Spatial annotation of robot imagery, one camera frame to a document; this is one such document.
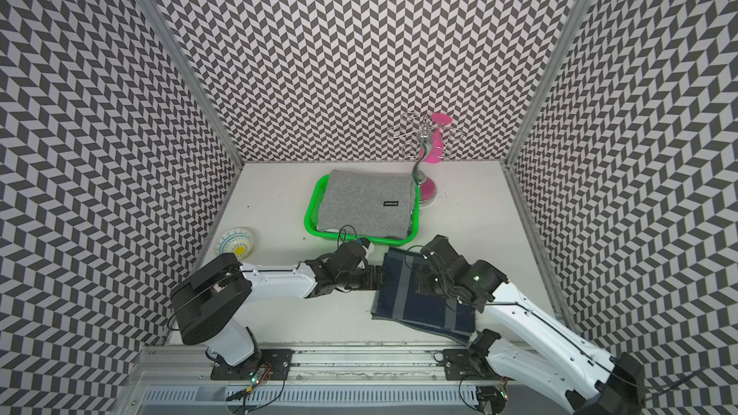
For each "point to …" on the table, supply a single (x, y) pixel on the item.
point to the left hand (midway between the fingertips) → (382, 284)
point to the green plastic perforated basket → (312, 220)
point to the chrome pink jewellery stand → (430, 134)
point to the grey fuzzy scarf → (367, 204)
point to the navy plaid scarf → (399, 301)
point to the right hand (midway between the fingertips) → (422, 287)
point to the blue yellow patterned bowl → (236, 241)
